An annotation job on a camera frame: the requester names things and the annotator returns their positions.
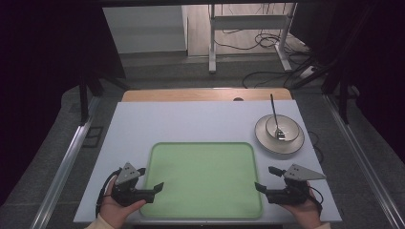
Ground wooden table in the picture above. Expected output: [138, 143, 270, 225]
[121, 88, 293, 103]

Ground person's left hand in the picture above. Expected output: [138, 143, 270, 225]
[98, 176, 148, 229]

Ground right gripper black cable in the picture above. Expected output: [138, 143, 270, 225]
[305, 181, 325, 214]

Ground metal fork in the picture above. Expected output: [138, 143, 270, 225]
[269, 93, 287, 141]

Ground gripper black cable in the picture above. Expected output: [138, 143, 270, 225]
[95, 168, 123, 219]
[305, 181, 325, 214]

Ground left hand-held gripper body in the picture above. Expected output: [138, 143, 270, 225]
[110, 161, 156, 207]

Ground white plate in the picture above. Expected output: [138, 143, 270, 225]
[253, 114, 306, 156]

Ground white cabinet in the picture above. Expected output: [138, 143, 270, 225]
[101, 5, 189, 55]

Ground green tray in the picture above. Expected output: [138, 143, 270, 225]
[139, 141, 265, 220]

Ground white power strip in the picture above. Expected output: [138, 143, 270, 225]
[298, 64, 317, 80]

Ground black floor cables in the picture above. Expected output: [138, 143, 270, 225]
[212, 29, 318, 90]

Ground white table cover board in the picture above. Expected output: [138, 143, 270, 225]
[73, 99, 343, 224]

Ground white desk frame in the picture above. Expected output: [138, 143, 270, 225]
[207, 3, 298, 74]

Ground metal floor rail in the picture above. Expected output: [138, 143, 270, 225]
[322, 93, 405, 229]
[29, 94, 102, 229]

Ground thin black cable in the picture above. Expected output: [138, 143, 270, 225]
[306, 130, 325, 165]

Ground dark metal stand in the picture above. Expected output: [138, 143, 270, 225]
[76, 68, 131, 126]
[290, 3, 362, 126]

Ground white bowl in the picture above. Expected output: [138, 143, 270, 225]
[265, 114, 301, 143]

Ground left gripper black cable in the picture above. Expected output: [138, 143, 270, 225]
[95, 168, 123, 219]

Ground person's right hand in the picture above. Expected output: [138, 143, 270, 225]
[280, 181, 323, 229]

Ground black floor vent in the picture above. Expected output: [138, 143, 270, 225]
[81, 125, 105, 149]

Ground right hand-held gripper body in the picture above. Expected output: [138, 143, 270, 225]
[265, 163, 328, 205]

